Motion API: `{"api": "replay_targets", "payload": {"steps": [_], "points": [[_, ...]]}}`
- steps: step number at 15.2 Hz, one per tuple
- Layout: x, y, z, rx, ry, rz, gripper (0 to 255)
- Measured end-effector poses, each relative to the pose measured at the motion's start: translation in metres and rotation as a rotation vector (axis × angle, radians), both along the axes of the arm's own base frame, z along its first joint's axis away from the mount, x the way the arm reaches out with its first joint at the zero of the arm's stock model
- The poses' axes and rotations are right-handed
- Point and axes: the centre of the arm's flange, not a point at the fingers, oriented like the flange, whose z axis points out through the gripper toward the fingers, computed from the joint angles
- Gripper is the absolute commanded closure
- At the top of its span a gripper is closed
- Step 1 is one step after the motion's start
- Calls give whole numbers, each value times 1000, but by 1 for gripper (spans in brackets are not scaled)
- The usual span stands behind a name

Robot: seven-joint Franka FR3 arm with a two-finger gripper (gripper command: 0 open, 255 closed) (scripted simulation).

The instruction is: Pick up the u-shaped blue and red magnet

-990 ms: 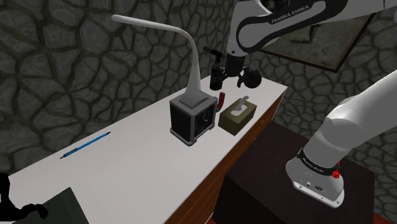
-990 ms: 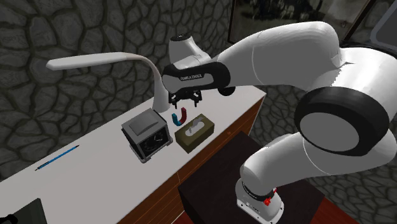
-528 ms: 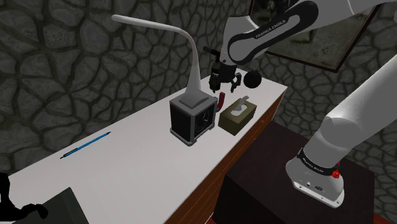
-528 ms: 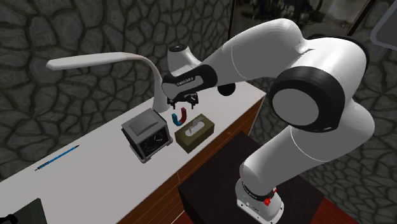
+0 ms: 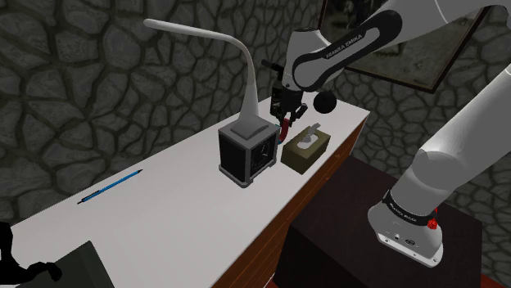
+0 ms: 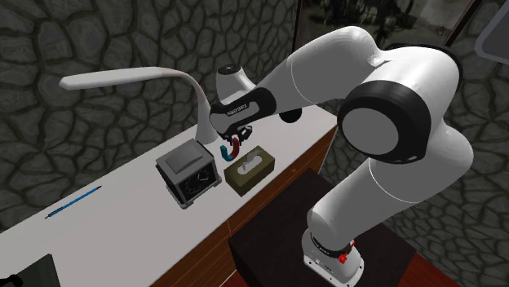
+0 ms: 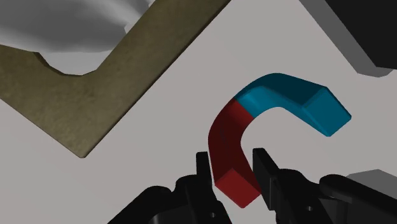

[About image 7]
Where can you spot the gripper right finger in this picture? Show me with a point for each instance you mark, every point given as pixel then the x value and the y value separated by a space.
pixel 288 192

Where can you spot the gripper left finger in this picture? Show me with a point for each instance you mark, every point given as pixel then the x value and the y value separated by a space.
pixel 192 198

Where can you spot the red and blue horseshoe magnet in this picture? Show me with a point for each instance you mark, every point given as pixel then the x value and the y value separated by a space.
pixel 226 139

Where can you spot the grey block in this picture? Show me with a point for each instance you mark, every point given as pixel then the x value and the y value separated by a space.
pixel 383 179

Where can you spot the olive brown flat board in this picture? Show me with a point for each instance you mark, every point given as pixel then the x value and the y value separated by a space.
pixel 93 102

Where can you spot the white rounded object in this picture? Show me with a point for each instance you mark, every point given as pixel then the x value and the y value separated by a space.
pixel 62 28

